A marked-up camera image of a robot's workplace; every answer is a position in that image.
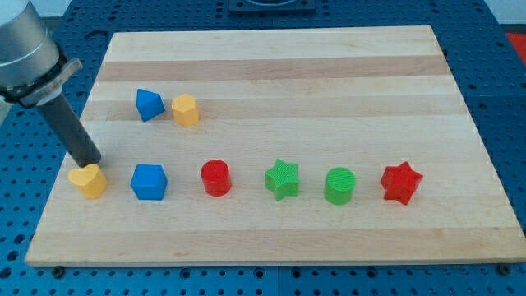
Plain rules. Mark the blue triangular block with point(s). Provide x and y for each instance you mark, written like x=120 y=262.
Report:
x=149 y=104

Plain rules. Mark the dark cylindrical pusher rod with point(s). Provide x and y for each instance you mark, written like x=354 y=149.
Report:
x=67 y=127

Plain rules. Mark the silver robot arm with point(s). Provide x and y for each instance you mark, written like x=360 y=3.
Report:
x=33 y=66

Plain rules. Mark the green cylinder block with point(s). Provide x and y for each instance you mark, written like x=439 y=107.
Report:
x=339 y=185

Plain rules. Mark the yellow hexagon block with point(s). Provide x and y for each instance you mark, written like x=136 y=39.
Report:
x=185 y=110

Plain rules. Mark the blue cube block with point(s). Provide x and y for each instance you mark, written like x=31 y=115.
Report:
x=149 y=182

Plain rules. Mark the red object at edge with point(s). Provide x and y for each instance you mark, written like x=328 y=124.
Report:
x=518 y=41

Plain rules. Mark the red cylinder block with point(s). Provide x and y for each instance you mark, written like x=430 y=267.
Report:
x=216 y=179

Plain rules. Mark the green star block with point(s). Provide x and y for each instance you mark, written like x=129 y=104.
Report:
x=282 y=179

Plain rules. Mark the wooden board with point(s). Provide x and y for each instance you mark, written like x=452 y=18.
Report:
x=360 y=98

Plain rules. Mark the yellow heart block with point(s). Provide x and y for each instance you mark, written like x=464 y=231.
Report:
x=90 y=181

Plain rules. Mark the red star block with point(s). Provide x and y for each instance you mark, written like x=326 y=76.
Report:
x=400 y=182

